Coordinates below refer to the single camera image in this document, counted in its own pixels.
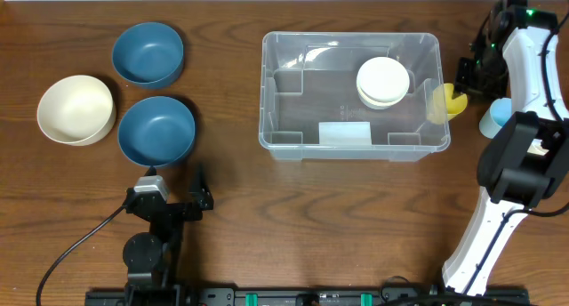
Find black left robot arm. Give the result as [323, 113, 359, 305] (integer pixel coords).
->
[123, 165, 214, 306]

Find white plastic bowl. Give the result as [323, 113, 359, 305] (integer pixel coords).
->
[356, 57, 410, 102]

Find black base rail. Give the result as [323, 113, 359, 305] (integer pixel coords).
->
[84, 286, 531, 306]

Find dark blue bowl front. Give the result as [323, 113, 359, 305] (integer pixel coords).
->
[117, 96, 196, 167]

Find light blue plastic cup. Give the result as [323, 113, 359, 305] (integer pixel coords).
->
[478, 98, 512, 139]

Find dark blue bowl rear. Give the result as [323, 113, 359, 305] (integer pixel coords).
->
[111, 22, 185, 89]

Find grey plastic bowl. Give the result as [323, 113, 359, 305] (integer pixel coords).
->
[364, 101, 395, 110]

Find large cream bowl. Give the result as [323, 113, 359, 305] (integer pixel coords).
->
[36, 75, 116, 146]

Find yellow plastic bowl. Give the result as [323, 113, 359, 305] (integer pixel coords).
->
[358, 94, 402, 105]

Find white label in bin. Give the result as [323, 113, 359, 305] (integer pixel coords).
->
[318, 122, 372, 147]

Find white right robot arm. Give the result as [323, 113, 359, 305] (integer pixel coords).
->
[442, 0, 568, 296]

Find yellow plastic cup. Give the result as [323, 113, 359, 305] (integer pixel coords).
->
[427, 83, 469, 125]

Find clear plastic storage bin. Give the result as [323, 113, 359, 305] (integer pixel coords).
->
[259, 31, 451, 162]

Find dark blue bowl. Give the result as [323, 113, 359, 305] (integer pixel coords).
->
[111, 22, 185, 89]
[117, 96, 196, 167]

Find cream plastic cup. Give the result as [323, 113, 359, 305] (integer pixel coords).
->
[527, 139, 549, 156]

